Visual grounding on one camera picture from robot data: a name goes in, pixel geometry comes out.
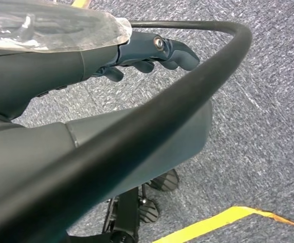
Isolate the black ribbed robot foot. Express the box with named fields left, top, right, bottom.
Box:
left=138, top=197, right=160, bottom=224
left=148, top=169, right=180, bottom=192

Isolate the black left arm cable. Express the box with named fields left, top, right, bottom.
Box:
left=0, top=20, right=252, bottom=243

